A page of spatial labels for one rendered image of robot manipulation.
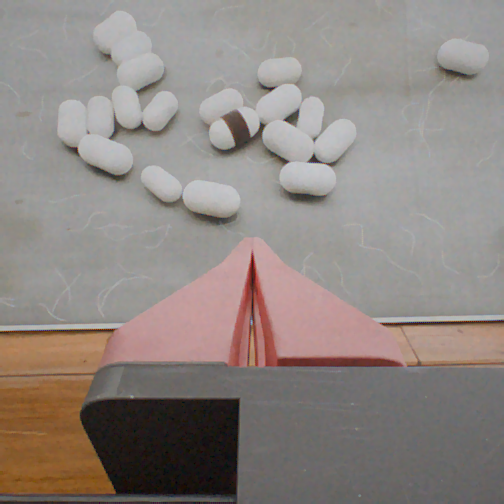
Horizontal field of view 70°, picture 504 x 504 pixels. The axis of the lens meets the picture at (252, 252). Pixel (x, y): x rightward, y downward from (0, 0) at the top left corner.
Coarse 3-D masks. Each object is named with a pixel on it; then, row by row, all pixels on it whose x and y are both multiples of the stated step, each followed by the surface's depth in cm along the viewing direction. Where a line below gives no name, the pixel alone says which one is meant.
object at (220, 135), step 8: (240, 112) 25; (248, 112) 25; (216, 120) 25; (248, 120) 25; (256, 120) 25; (216, 128) 25; (224, 128) 24; (256, 128) 25; (216, 136) 25; (224, 136) 25; (216, 144) 25; (224, 144) 25; (232, 144) 25
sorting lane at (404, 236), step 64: (0, 0) 30; (64, 0) 30; (128, 0) 30; (192, 0) 30; (256, 0) 30; (320, 0) 30; (384, 0) 30; (448, 0) 30; (0, 64) 28; (64, 64) 28; (192, 64) 28; (256, 64) 28; (320, 64) 28; (384, 64) 28; (0, 128) 27; (192, 128) 27; (384, 128) 27; (448, 128) 27; (0, 192) 25; (64, 192) 25; (128, 192) 26; (256, 192) 26; (384, 192) 26; (448, 192) 26; (0, 256) 24; (64, 256) 24; (128, 256) 24; (192, 256) 24; (320, 256) 24; (384, 256) 24; (448, 256) 25; (0, 320) 23; (64, 320) 23; (128, 320) 23; (384, 320) 23; (448, 320) 23
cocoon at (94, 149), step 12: (84, 144) 24; (96, 144) 24; (108, 144) 24; (120, 144) 25; (84, 156) 24; (96, 156) 24; (108, 156) 24; (120, 156) 24; (132, 156) 25; (108, 168) 24; (120, 168) 24
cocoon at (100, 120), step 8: (96, 96) 26; (88, 104) 25; (96, 104) 25; (104, 104) 25; (112, 104) 26; (88, 112) 25; (96, 112) 25; (104, 112) 25; (112, 112) 26; (88, 120) 25; (96, 120) 25; (104, 120) 25; (112, 120) 26; (88, 128) 25; (96, 128) 25; (104, 128) 25; (112, 128) 26; (104, 136) 26
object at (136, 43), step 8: (136, 32) 27; (120, 40) 27; (128, 40) 26; (136, 40) 27; (144, 40) 27; (112, 48) 27; (120, 48) 26; (128, 48) 26; (136, 48) 27; (144, 48) 27; (112, 56) 27; (120, 56) 26; (128, 56) 27; (136, 56) 27; (120, 64) 27
